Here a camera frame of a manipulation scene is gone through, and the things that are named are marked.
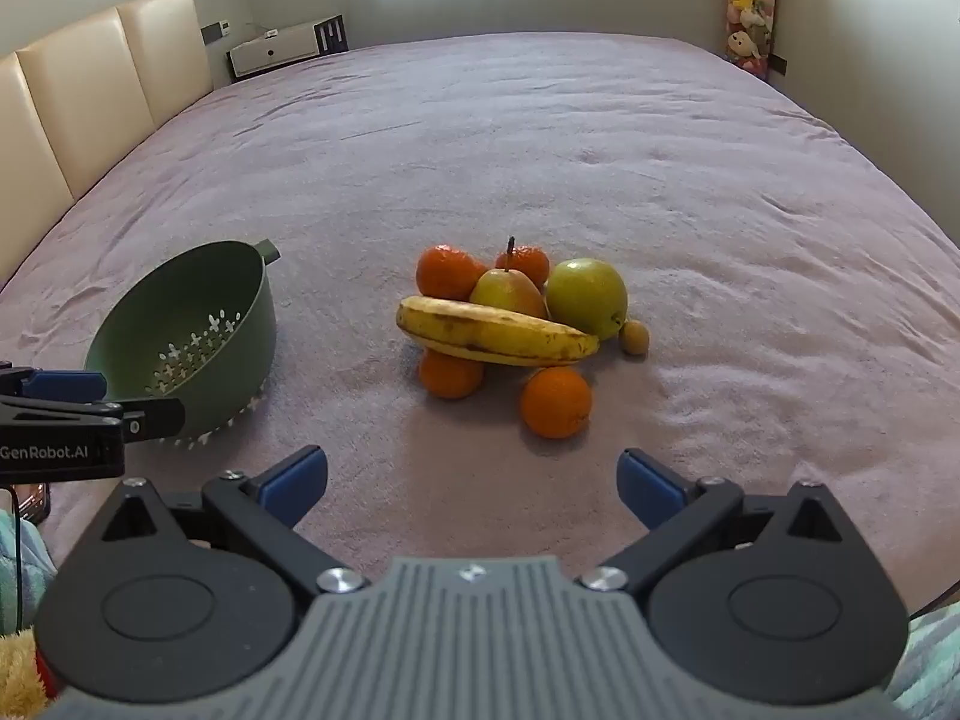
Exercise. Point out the green apple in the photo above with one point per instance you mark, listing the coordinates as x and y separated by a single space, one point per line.
586 296

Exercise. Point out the white nightstand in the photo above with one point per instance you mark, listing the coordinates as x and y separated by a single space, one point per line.
277 51

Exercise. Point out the pink bed blanket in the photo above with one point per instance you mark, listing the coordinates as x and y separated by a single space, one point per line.
562 142

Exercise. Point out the green colander bowl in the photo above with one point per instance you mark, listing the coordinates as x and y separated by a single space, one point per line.
187 292

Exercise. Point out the light teal cloth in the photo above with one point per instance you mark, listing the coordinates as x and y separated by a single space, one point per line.
934 660
26 570

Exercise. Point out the cream padded headboard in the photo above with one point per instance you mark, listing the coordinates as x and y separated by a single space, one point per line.
82 90

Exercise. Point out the black slotted box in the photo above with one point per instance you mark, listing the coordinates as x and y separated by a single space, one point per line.
334 34

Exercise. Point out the large round orange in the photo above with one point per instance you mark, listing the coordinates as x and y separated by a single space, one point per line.
556 403

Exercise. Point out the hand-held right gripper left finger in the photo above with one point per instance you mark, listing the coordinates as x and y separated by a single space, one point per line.
296 484

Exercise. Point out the yellow banana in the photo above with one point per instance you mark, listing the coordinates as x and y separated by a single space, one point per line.
495 334

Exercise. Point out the red and yellow plush toy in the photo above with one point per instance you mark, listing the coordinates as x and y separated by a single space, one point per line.
19 675

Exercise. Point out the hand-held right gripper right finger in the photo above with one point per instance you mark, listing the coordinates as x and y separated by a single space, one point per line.
646 487

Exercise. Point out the hanging plush toy organizer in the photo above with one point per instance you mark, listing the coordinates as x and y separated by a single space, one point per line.
751 7

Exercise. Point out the black wall plate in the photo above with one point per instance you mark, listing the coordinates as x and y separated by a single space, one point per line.
781 64

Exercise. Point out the wall switch panel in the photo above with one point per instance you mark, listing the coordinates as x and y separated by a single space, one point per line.
216 31

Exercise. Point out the orange mandarin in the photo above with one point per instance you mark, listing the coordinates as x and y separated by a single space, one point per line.
534 262
446 270
450 379

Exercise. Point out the yellow-red pear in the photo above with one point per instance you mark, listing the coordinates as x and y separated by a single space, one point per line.
506 289

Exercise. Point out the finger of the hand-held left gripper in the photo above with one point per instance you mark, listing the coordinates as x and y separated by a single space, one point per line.
67 385
154 418

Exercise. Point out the small yellow-brown round fruit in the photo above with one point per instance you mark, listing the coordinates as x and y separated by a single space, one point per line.
634 337

